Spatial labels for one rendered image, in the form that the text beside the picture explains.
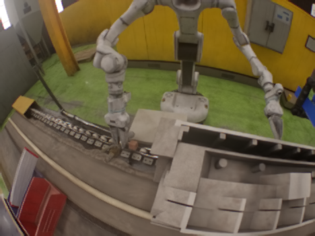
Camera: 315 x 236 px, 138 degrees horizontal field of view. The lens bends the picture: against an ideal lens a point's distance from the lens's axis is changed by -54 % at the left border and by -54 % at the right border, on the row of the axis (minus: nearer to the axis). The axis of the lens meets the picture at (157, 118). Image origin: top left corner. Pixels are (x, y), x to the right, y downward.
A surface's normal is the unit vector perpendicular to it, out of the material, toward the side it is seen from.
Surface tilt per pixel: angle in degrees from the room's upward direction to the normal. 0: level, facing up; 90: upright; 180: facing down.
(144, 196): 0
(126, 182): 0
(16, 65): 90
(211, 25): 90
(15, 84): 90
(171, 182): 10
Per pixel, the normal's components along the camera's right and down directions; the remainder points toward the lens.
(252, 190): -0.13, -0.49
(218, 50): -0.30, 0.75
